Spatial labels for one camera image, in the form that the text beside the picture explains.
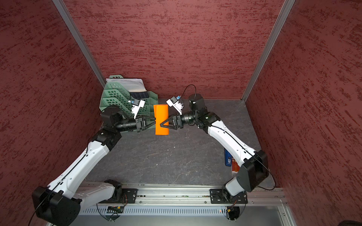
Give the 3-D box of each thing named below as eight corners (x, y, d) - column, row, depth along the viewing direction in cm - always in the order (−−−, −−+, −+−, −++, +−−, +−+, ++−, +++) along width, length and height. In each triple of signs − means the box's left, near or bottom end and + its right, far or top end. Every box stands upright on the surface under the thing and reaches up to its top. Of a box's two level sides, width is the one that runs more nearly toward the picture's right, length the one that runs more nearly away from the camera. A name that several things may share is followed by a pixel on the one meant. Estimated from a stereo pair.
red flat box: (232, 172, 85) (233, 171, 83) (232, 158, 90) (233, 157, 88) (238, 174, 84) (239, 173, 82) (238, 160, 90) (239, 158, 88)
